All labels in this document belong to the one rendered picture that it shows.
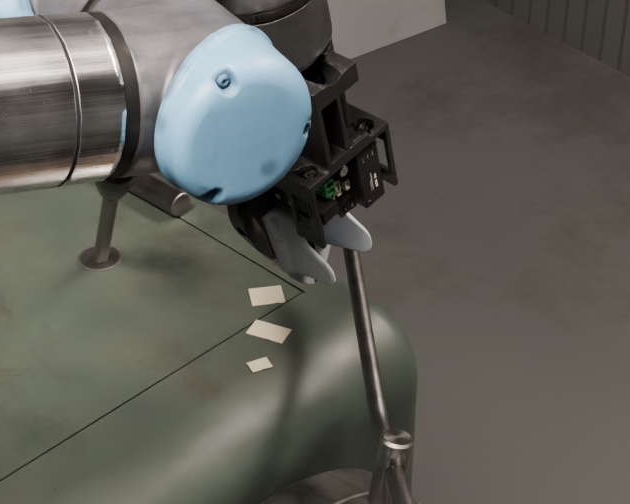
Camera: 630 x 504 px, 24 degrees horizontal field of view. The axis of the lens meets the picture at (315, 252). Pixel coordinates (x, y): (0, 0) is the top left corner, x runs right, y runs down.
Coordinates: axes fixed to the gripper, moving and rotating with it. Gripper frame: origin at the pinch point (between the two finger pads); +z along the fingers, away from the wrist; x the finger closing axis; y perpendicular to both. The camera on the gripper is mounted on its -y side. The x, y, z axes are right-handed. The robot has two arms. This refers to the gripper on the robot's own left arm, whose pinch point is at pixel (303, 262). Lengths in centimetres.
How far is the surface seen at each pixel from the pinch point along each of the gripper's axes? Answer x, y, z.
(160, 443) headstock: -14.2, -1.9, 7.0
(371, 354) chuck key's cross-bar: -0.6, 6.0, 5.2
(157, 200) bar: 3.9, -23.3, 9.8
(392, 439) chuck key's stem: -6.6, 13.8, 2.1
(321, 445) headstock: -4.3, 2.7, 14.3
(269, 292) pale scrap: 2.5, -8.6, 10.8
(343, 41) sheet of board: 170, -188, 174
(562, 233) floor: 144, -94, 174
